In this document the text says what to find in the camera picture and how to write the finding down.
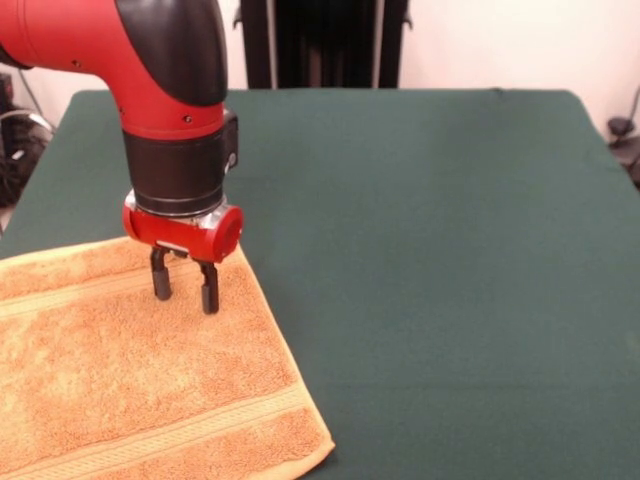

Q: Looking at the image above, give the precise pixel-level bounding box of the black equipment bag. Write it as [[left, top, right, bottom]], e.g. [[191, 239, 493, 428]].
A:
[[0, 104, 55, 209]]

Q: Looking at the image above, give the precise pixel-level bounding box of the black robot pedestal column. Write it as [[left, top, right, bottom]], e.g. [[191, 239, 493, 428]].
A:
[[224, 0, 414, 90]]

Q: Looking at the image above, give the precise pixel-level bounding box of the dark green table cloth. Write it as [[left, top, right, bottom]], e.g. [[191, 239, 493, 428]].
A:
[[0, 88, 640, 480]]

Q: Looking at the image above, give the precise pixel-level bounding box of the thin grey cable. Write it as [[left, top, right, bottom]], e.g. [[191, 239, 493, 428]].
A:
[[17, 67, 56, 136]]

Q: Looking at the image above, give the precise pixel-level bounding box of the tan terry towel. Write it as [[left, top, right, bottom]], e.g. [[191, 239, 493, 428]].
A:
[[0, 234, 336, 480]]

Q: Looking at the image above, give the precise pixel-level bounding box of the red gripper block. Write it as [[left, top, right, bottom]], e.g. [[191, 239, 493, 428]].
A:
[[122, 192, 246, 315]]

